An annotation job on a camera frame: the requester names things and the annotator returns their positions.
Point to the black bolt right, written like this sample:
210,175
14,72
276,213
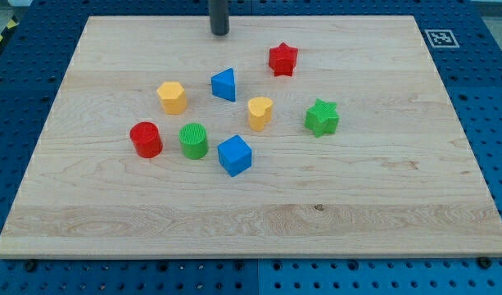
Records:
484,262

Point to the white fiducial marker tag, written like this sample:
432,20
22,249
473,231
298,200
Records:
441,38

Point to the green star block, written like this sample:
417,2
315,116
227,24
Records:
322,118

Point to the blue cube block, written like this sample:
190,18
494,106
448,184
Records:
235,155

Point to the yellow heart block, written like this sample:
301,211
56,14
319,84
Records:
259,112

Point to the black bolt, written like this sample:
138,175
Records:
484,262
30,265

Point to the black bolt left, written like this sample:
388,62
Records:
30,265

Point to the blue triangle block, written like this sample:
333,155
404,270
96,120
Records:
223,85

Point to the green cylinder block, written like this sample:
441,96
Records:
193,141

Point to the red star block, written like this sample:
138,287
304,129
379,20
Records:
282,59

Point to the light wooden board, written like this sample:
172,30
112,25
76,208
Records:
397,179

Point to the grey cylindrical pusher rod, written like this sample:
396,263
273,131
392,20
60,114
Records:
219,17

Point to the yellow hexagon block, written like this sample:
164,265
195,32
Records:
172,97

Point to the yellow black hazard tape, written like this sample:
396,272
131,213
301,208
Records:
8,32

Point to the red cylinder block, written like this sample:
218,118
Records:
146,139

